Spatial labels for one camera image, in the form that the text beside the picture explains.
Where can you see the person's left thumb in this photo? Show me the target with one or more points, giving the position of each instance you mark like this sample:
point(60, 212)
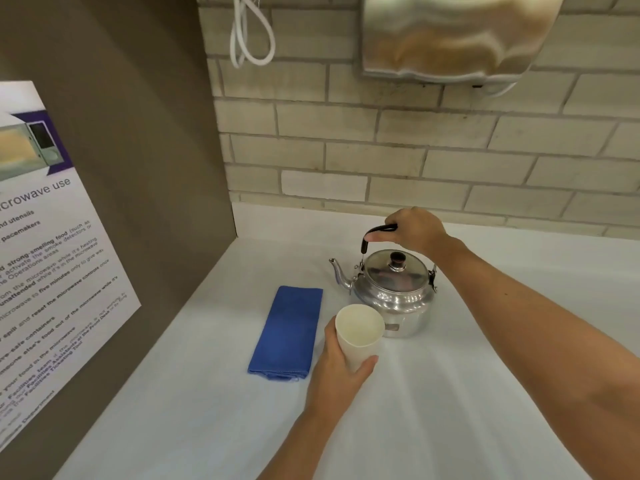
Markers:
point(365, 368)

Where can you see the person's left hand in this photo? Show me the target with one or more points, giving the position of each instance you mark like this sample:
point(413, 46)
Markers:
point(332, 379)

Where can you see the silver metal kettle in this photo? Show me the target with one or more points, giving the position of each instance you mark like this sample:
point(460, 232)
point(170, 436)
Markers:
point(400, 304)

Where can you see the person's right hand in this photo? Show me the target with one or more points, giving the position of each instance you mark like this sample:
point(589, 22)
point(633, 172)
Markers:
point(417, 232)

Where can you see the silver kettle lid black knob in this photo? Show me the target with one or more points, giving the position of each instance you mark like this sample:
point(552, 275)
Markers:
point(390, 277)

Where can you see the person's left forearm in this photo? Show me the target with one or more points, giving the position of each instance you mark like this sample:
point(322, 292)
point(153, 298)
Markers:
point(300, 452)

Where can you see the brown cabinet side panel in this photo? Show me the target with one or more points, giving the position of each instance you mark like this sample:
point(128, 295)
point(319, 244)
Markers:
point(150, 169)

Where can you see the folded blue cloth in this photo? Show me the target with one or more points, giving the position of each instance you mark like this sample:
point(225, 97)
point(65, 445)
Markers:
point(287, 332)

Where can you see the person's right thumb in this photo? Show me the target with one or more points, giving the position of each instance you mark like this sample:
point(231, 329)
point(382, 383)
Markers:
point(382, 236)

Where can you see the person's right forearm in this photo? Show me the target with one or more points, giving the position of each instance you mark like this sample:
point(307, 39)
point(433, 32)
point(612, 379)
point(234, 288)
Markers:
point(540, 344)

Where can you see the stainless steel wall dispenser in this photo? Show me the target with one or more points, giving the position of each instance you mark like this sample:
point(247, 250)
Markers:
point(450, 34)

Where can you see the white paper cup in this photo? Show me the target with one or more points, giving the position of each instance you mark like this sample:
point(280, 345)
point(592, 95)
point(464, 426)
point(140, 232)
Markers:
point(360, 332)

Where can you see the white printed instruction poster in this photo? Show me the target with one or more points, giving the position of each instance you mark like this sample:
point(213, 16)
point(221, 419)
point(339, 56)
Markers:
point(50, 274)

